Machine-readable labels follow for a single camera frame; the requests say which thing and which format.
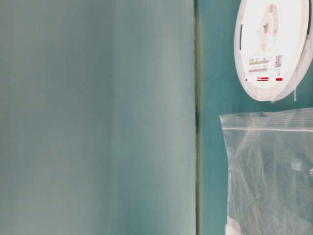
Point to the clear zip bag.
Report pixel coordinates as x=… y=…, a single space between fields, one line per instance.
x=270 y=172

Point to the white component reel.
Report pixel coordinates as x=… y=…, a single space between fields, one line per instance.
x=273 y=46

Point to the teal table mat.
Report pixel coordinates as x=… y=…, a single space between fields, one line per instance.
x=109 y=115

